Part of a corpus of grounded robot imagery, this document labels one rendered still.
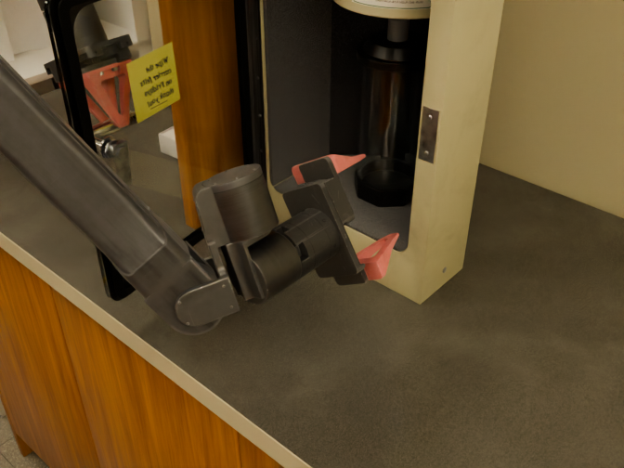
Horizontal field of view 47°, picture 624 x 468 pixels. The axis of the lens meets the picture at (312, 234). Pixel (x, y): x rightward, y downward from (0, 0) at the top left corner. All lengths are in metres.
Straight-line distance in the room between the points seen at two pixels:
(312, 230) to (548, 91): 0.67
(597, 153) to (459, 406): 0.56
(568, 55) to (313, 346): 0.63
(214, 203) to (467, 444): 0.40
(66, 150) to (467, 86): 0.47
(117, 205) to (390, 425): 0.41
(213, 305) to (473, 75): 0.43
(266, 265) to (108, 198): 0.15
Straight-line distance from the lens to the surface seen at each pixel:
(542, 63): 1.28
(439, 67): 0.84
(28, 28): 1.99
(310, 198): 0.74
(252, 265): 0.67
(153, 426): 1.22
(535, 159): 1.34
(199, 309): 0.67
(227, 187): 0.65
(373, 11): 0.90
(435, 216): 0.94
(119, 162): 0.86
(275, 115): 1.07
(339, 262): 0.75
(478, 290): 1.06
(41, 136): 0.65
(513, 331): 1.01
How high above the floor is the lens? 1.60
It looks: 36 degrees down
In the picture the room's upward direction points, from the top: straight up
